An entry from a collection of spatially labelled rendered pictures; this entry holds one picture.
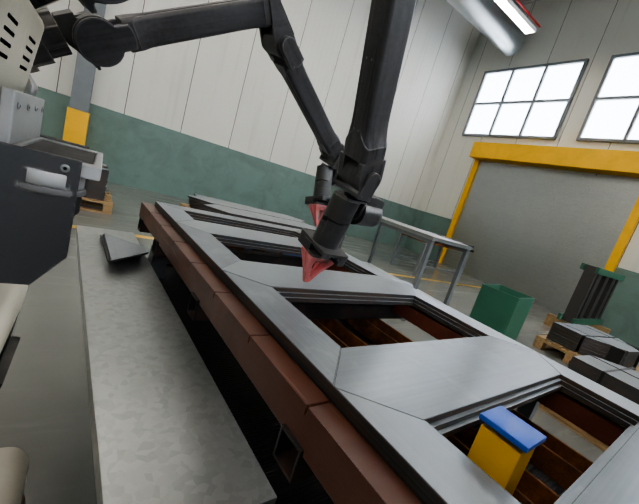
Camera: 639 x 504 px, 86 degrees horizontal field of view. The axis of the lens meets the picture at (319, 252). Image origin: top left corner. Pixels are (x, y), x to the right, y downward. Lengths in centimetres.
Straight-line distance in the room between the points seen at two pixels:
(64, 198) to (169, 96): 730
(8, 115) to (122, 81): 720
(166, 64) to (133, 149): 171
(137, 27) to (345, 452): 78
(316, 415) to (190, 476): 20
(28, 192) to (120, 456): 35
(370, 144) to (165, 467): 57
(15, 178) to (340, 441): 47
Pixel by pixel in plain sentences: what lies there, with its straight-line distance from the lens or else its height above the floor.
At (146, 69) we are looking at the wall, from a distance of 776.
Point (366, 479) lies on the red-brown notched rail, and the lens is 43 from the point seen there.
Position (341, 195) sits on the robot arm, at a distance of 66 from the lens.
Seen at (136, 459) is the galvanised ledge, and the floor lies 68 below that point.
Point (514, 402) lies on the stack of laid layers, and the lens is 78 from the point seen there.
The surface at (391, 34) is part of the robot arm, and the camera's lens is 58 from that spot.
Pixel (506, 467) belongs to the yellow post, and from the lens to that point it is 53.
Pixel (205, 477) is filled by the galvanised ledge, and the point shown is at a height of 68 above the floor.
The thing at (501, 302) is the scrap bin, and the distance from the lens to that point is 439.
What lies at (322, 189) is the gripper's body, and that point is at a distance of 114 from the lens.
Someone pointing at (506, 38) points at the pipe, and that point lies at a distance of 1096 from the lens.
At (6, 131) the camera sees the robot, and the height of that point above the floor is 106.
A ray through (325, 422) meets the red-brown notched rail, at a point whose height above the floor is 83.
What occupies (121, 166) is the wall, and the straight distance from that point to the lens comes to 772.
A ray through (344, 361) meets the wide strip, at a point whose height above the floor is 84.
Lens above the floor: 110
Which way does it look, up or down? 11 degrees down
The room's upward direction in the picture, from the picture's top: 17 degrees clockwise
